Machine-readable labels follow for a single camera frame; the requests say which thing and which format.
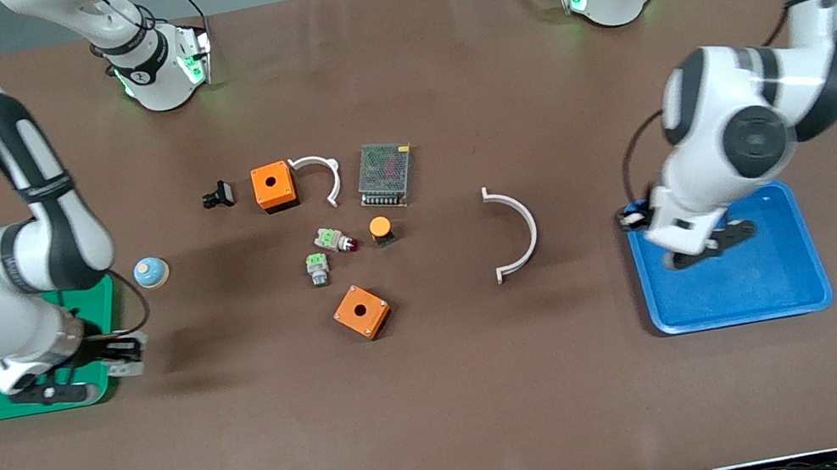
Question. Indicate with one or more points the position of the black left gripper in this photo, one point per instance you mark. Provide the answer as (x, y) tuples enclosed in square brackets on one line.
[(643, 216)]

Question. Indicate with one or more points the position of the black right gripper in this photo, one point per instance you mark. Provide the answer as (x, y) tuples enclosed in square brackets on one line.
[(97, 350)]

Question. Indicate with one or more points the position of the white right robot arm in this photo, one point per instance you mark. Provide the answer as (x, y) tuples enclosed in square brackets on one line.
[(5, 282)]

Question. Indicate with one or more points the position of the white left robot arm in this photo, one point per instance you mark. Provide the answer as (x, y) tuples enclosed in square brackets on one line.
[(741, 109)]

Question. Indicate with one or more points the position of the blue plastic tray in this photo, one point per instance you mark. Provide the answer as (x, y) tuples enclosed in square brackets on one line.
[(770, 276)]

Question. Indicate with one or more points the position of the blue cream round knob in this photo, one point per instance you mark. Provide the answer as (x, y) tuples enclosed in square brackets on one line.
[(151, 273)]

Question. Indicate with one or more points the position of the large white curved clip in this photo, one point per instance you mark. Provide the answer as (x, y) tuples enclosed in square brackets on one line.
[(531, 228)]

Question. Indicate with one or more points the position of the brown table mat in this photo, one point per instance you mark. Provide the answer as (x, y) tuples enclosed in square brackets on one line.
[(448, 402)]

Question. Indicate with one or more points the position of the green push button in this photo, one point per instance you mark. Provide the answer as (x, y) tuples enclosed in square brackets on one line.
[(318, 268)]

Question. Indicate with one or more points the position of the orange button box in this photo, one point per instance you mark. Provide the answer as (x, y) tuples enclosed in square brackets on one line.
[(274, 187), (361, 312)]

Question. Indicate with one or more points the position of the metal mesh power supply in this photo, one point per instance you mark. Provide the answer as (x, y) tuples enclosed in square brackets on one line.
[(385, 174)]

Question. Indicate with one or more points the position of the red indicator light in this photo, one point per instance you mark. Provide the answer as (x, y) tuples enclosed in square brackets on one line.
[(332, 240)]

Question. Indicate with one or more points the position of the small white curved clip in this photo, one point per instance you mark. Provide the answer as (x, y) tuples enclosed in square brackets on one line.
[(333, 172)]

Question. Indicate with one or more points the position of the small black switch part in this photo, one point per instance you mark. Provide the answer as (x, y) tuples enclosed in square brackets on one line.
[(220, 194)]

